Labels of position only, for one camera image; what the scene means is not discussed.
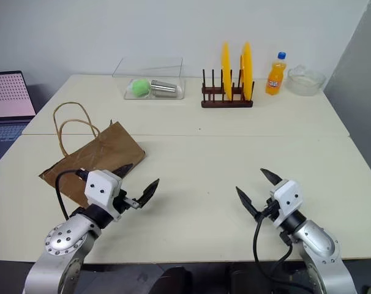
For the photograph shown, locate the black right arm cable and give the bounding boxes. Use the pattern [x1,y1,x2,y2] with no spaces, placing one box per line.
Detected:
[252,213,294,284]

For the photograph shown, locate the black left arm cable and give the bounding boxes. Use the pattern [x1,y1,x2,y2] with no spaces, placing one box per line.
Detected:
[54,167,89,221]

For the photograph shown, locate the clear glass bowl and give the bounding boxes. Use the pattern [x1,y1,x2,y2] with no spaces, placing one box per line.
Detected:
[287,64,328,97]

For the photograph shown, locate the green ball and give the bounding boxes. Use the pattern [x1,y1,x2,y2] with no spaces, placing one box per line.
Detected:
[130,78,151,99]

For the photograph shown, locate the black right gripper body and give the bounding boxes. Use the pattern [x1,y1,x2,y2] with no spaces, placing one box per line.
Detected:
[258,197,280,224]

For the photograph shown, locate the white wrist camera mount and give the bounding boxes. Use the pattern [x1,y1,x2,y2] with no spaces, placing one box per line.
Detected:
[269,179,304,228]
[84,169,122,222]

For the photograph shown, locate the stainless steel cup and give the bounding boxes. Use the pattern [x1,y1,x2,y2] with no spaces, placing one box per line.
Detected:
[149,79,181,99]

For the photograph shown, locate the open laptop computer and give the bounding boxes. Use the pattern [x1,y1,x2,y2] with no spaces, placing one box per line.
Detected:
[0,70,37,164]

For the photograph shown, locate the orange soda bottle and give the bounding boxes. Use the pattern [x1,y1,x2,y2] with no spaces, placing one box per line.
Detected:
[265,51,288,97]

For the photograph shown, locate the yellow plate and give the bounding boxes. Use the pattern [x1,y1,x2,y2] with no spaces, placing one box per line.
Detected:
[220,41,234,102]
[239,41,255,101]

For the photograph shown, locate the brown paper bag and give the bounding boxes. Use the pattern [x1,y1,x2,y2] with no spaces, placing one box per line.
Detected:
[39,102,148,208]

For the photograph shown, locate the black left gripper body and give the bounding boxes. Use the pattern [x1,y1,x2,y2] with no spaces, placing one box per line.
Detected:
[111,188,140,216]

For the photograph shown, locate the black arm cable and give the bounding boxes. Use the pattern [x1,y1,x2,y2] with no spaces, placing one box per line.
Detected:
[252,213,294,284]
[54,167,89,221]

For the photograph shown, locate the dark wooden dish rack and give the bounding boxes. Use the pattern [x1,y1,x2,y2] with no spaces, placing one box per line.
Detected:
[201,68,254,109]

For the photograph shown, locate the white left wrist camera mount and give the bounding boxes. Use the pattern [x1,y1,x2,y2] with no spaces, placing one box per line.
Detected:
[84,169,122,222]

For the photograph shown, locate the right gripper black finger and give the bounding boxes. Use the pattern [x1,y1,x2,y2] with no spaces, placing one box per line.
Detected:
[259,167,283,186]
[235,186,262,219]

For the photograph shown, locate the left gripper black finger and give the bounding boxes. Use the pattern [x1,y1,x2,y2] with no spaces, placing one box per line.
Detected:
[113,164,134,179]
[135,178,160,209]

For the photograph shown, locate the clear plastic box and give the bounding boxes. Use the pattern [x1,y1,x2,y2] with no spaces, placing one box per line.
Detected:
[112,56,187,101]

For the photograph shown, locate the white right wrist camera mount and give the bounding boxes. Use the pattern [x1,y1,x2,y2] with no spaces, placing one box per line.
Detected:
[269,179,304,228]

